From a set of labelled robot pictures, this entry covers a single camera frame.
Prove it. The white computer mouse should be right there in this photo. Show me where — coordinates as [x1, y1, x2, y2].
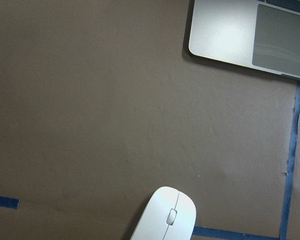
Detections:
[131, 186, 197, 240]

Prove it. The grey laptop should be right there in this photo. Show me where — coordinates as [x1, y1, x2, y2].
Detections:
[188, 0, 300, 80]

